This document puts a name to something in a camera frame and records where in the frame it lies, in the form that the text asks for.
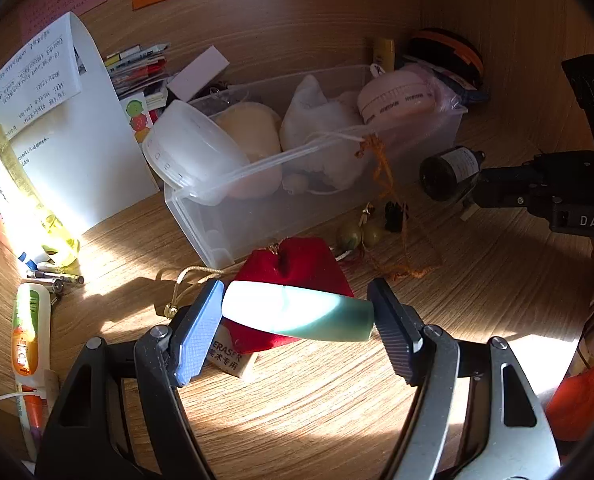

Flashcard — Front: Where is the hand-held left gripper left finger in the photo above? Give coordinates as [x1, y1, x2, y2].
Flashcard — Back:
[34, 279, 226, 480]

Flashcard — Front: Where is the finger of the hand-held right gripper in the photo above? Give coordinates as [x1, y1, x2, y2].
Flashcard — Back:
[460, 161, 558, 219]

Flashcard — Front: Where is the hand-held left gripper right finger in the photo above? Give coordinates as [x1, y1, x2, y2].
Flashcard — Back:
[366, 276, 564, 480]

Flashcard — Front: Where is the dark brown bottle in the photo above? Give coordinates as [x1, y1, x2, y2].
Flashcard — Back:
[419, 146, 486, 203]

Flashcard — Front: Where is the teal green tube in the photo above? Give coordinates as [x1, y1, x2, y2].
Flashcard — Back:
[221, 280, 376, 343]

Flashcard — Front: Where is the red velvet pouch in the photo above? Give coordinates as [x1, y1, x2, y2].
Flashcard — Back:
[224, 236, 356, 356]

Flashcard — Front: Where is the clear plastic storage box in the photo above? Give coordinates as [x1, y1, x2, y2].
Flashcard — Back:
[163, 64, 470, 268]

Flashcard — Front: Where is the orange braided cord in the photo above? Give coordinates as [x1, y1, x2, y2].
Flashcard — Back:
[354, 135, 445, 281]

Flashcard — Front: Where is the pink round case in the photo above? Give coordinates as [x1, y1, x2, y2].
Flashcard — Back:
[357, 70, 435, 125]

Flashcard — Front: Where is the white round plastic container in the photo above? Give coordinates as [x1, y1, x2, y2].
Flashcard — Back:
[142, 100, 250, 206]

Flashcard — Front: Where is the white cloth pouch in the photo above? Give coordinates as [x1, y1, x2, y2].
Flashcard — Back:
[279, 75, 372, 191]

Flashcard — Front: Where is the cream round puff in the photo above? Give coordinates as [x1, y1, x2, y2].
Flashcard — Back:
[212, 101, 284, 198]

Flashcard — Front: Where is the wooden desktop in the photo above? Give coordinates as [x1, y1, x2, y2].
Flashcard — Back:
[0, 105, 594, 480]

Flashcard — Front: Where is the white eraser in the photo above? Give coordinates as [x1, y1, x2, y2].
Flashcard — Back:
[204, 327, 258, 378]

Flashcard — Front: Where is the green bead charm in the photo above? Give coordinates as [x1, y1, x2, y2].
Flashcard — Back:
[334, 202, 385, 263]

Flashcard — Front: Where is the black clip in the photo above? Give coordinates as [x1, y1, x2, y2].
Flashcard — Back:
[384, 201, 410, 232]

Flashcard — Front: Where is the bundle of metal pens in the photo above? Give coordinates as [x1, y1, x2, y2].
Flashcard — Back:
[26, 269, 85, 293]

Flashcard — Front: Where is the black orange round case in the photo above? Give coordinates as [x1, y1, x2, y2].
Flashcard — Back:
[408, 27, 485, 86]

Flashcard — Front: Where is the white tube orange label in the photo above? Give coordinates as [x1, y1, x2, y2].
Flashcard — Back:
[11, 282, 52, 391]

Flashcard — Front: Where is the yellow tube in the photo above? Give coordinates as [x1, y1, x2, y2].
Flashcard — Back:
[372, 37, 396, 73]

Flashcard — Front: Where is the person's orange clothing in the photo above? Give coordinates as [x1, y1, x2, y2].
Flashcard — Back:
[544, 355, 594, 443]

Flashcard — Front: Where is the white paper folder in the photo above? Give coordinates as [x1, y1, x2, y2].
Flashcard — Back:
[0, 11, 160, 236]

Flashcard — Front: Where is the fruit sticker sheet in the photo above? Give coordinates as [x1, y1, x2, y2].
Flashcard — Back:
[118, 91, 165, 146]

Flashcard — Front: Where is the yellow liquid bottle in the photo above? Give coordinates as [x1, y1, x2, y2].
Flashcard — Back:
[0, 95, 81, 268]

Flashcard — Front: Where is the small white cardboard box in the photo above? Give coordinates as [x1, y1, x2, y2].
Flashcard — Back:
[167, 45, 230, 103]

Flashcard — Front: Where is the stack of colourful booklets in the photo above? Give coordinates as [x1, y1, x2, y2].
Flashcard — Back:
[104, 42, 170, 101]

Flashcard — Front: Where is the gold tassel cord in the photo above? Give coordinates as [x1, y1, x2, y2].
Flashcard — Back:
[156, 265, 238, 318]

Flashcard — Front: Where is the thin white cable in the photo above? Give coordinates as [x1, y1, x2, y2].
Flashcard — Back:
[0, 385, 48, 403]

